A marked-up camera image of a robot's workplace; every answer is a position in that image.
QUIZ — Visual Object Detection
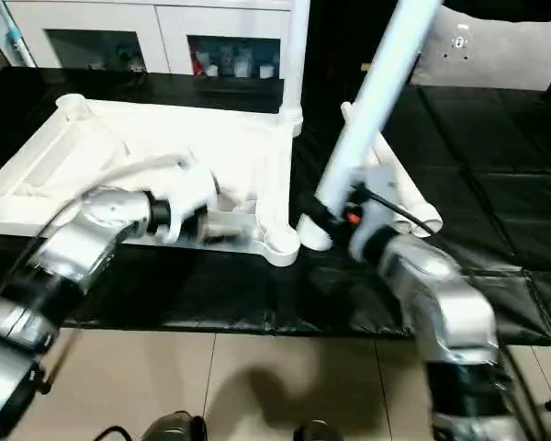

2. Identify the white plastic table top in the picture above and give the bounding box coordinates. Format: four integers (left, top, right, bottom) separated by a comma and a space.
0, 94, 304, 267

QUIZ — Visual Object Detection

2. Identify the white glass-door cabinet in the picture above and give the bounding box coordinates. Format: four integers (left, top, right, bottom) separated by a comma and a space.
0, 0, 304, 79

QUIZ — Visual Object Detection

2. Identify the black work mat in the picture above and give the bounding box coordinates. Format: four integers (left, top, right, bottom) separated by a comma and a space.
0, 66, 551, 345

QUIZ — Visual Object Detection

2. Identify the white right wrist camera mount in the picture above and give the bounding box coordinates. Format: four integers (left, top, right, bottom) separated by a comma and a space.
348, 164, 399, 263

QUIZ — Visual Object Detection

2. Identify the dark left robot foot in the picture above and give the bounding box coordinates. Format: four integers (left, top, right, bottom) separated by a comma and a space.
144, 411, 208, 441

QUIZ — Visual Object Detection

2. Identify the grey cushion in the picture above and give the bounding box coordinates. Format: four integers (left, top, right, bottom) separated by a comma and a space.
410, 4, 551, 91

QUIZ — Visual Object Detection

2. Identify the white plastic table leg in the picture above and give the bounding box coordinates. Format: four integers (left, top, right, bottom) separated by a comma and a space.
298, 0, 444, 252
371, 141, 444, 233
341, 103, 419, 238
278, 0, 311, 139

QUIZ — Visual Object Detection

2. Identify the black box with gold label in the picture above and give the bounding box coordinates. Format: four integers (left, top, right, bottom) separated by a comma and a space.
309, 0, 423, 86

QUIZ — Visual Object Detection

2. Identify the dark robot foot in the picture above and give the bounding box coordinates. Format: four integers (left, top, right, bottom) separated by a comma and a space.
144, 411, 208, 441
293, 417, 336, 441

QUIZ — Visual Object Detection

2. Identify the dark right robot foot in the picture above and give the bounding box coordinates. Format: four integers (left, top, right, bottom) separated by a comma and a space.
293, 417, 336, 441

